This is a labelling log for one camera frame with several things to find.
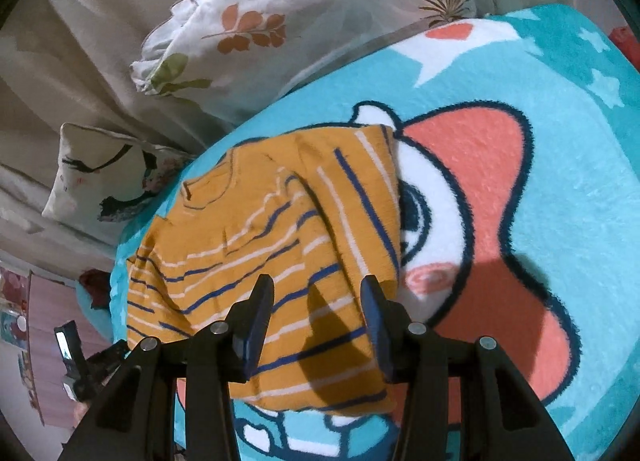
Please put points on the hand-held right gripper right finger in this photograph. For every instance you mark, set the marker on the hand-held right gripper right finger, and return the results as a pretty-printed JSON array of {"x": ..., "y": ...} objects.
[{"x": 377, "y": 336}]

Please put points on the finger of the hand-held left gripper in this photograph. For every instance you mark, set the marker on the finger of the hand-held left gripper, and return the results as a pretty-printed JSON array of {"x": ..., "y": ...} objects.
[{"x": 66, "y": 343}]

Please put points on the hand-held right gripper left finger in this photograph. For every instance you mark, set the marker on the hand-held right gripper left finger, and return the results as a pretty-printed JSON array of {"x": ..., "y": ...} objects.
[{"x": 252, "y": 336}]

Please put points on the yellow striped sweater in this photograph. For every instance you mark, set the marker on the yellow striped sweater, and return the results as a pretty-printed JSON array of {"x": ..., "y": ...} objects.
[{"x": 240, "y": 241}]

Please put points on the dark red cloth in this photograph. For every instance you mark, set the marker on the dark red cloth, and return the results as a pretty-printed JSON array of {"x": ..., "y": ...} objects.
[{"x": 95, "y": 288}]

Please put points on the white eyelash print cushion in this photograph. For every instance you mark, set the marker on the white eyelash print cushion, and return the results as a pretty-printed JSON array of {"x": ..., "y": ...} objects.
[{"x": 95, "y": 176}]

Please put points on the teal cartoon blanket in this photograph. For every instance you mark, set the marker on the teal cartoon blanket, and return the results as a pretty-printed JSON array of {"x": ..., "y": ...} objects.
[{"x": 565, "y": 181}]

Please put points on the white leaf print pillow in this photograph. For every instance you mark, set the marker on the white leaf print pillow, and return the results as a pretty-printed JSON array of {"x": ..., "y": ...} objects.
[{"x": 310, "y": 26}]

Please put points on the wall poster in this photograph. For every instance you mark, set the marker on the wall poster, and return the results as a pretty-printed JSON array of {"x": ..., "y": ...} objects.
[{"x": 11, "y": 306}]

